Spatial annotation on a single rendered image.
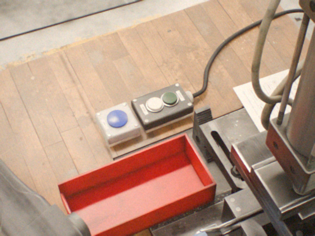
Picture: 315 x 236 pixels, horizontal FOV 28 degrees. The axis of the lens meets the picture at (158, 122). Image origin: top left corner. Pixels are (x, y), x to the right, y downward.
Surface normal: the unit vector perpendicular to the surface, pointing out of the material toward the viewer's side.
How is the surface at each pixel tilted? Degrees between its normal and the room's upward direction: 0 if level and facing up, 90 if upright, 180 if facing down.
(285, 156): 90
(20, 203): 20
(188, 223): 0
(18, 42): 0
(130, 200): 0
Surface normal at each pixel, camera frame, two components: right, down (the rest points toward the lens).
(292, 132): -0.93, 0.31
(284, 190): 0.00, -0.58
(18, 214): 0.24, -0.35
